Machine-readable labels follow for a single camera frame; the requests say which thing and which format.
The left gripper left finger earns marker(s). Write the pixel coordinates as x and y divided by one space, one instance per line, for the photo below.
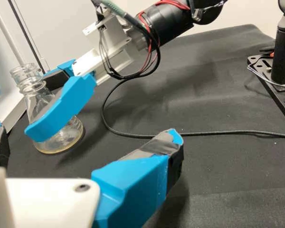
0 142

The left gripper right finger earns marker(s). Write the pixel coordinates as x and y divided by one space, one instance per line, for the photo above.
133 180

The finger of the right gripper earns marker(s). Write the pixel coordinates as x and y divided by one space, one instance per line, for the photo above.
69 102

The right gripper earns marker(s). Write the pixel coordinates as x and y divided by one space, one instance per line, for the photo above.
116 40

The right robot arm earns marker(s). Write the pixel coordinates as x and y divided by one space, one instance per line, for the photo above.
171 19

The clear flask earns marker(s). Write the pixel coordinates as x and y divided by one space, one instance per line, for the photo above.
36 104

